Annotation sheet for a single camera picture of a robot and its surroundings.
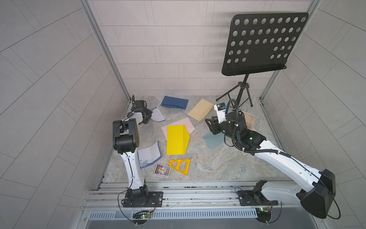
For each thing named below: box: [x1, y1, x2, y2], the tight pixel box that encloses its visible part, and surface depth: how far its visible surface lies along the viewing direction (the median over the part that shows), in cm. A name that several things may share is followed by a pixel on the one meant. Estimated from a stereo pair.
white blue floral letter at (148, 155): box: [137, 140, 163, 170], surface depth 87 cm
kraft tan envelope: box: [187, 98, 214, 122], surface depth 111 cm
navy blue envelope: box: [160, 95, 189, 110], surface depth 117 cm
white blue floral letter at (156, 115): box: [150, 106, 166, 123], surface depth 107 cm
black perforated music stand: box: [215, 12, 309, 107], surface depth 68 cm
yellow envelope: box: [166, 124, 191, 156], surface depth 93 cm
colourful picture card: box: [153, 163, 172, 177], surface depth 80 cm
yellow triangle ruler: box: [168, 158, 191, 176], surface depth 84 cm
